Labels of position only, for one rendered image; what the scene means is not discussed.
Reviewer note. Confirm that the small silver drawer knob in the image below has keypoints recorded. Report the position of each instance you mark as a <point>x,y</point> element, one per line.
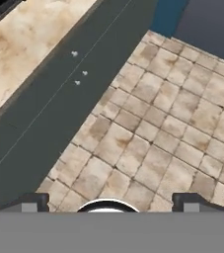
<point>74,53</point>

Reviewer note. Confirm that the small silver cupboard knob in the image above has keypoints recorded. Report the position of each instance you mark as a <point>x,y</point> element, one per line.
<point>85,72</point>
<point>77,82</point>

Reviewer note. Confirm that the white and black round object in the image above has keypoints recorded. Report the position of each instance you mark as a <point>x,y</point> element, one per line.
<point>107,205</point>

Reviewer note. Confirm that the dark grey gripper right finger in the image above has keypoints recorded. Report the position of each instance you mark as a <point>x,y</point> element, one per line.
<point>182,199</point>

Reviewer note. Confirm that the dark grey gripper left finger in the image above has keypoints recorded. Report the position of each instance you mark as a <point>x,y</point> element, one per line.
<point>37,201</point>

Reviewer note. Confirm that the dark grey cupboard door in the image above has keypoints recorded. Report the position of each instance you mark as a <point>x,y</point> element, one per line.
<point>84,108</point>

